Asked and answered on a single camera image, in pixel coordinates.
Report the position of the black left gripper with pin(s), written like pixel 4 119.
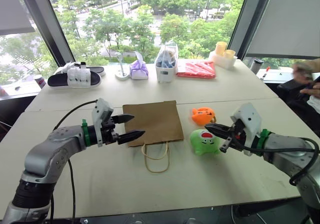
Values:
pixel 108 131

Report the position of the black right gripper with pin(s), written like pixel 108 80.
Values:
pixel 238 134

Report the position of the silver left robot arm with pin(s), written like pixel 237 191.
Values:
pixel 50 156

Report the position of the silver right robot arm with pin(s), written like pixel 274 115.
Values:
pixel 287 146

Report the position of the brown paper bag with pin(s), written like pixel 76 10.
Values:
pixel 152 121

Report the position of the purple tissue box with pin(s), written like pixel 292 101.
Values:
pixel 138 69

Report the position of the white bin with clear bag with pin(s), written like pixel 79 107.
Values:
pixel 165 70

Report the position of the red plastic package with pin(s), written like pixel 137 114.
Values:
pixel 196 69

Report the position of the person's bare hand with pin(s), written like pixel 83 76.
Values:
pixel 311 90
pixel 301 70

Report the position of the green plush monster toy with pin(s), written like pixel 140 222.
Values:
pixel 203 142

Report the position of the orange plush toy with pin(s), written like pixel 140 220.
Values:
pixel 203 116

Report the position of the white stand with stem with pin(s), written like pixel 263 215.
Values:
pixel 122 72

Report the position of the black slipper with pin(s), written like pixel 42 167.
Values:
pixel 96 69
pixel 58 80

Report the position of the white rack with small bottles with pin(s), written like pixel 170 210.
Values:
pixel 78 77

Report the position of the white cup holder block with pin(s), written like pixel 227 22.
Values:
pixel 223 61

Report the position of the grey cylinder canister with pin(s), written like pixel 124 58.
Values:
pixel 257 66

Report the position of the seated person in dark clothes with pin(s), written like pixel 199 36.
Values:
pixel 297 101

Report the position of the pale yellow cup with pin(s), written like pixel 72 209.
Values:
pixel 230 54
pixel 221 48

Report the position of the red and white can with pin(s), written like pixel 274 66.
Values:
pixel 40 81

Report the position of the grey roller window blind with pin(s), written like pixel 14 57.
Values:
pixel 13 6
pixel 287 19

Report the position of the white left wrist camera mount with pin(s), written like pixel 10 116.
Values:
pixel 100 109

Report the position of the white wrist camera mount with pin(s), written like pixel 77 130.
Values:
pixel 252 119
pixel 100 109

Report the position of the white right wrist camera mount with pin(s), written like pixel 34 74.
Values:
pixel 252 119

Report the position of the dark window frame pillar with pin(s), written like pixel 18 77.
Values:
pixel 47 21
pixel 247 16

